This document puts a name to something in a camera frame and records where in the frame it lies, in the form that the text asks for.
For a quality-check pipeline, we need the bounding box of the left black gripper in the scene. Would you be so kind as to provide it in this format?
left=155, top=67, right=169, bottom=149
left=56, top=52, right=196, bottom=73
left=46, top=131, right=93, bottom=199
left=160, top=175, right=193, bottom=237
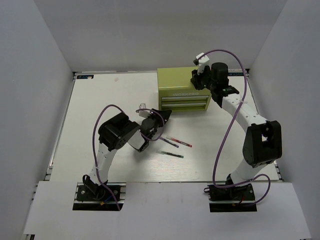
left=146, top=108, right=172, bottom=141

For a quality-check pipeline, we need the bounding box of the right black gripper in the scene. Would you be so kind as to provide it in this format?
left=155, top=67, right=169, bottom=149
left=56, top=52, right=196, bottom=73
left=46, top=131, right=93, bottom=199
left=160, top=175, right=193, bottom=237
left=191, top=64, right=217, bottom=91

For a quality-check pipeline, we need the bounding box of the chest drawer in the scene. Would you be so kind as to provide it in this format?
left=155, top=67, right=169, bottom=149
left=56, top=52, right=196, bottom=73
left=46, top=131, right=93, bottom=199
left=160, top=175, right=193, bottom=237
left=161, top=95, right=209, bottom=102

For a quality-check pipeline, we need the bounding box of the green metal drawer chest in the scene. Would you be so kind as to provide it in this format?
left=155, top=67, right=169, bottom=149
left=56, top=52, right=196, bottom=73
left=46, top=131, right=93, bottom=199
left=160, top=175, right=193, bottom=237
left=157, top=67, right=211, bottom=112

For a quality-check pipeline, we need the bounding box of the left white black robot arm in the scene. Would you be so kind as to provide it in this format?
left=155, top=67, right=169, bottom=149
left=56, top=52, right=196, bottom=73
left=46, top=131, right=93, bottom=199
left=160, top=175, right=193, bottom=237
left=82, top=108, right=173, bottom=200

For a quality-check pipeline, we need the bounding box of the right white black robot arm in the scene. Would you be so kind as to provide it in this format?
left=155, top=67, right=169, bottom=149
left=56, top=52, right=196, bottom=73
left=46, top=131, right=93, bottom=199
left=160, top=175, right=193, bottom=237
left=190, top=62, right=283, bottom=200

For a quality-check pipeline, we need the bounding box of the purple gel pen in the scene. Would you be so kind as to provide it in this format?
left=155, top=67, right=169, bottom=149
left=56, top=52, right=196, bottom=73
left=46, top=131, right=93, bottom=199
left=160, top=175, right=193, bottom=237
left=159, top=137, right=179, bottom=148

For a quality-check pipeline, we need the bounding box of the right blue table label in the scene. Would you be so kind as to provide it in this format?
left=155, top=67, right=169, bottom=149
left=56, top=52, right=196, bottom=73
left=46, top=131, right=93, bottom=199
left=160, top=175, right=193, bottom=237
left=228, top=72, right=244, bottom=77

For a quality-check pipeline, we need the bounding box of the blue table label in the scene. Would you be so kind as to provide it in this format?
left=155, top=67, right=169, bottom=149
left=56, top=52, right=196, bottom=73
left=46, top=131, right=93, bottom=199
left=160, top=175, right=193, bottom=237
left=76, top=74, right=94, bottom=80
left=228, top=72, right=244, bottom=77

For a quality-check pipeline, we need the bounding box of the red gel pen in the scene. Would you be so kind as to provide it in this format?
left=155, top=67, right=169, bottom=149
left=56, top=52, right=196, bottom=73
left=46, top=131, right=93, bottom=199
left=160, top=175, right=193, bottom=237
left=166, top=136, right=193, bottom=148

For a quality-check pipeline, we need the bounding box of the green gel pen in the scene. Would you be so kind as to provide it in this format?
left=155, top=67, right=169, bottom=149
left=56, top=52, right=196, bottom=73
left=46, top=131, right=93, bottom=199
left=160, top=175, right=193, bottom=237
left=156, top=150, right=184, bottom=159

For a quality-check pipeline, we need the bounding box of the left blue table label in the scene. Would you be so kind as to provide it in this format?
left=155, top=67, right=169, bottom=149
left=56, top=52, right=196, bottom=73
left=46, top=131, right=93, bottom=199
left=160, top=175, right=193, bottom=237
left=76, top=74, right=94, bottom=80

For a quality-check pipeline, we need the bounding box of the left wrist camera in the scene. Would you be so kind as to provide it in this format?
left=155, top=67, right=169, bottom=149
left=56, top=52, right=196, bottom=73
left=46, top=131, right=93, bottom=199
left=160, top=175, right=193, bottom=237
left=135, top=103, right=150, bottom=119

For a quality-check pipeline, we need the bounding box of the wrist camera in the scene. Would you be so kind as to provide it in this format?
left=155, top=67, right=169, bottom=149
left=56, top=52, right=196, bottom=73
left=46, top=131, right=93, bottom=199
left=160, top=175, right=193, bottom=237
left=135, top=103, right=150, bottom=119
left=193, top=52, right=210, bottom=75

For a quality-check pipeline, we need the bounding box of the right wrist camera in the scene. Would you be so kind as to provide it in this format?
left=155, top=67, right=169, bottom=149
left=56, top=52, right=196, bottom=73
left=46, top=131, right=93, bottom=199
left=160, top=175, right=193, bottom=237
left=193, top=52, right=210, bottom=75

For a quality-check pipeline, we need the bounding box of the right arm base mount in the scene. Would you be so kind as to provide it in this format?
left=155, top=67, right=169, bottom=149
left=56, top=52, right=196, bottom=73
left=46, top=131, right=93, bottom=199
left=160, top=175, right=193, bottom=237
left=203, top=184, right=257, bottom=213

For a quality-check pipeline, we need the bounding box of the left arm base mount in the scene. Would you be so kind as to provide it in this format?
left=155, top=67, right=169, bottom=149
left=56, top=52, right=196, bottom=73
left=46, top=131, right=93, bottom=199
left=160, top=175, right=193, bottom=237
left=72, top=183, right=126, bottom=212

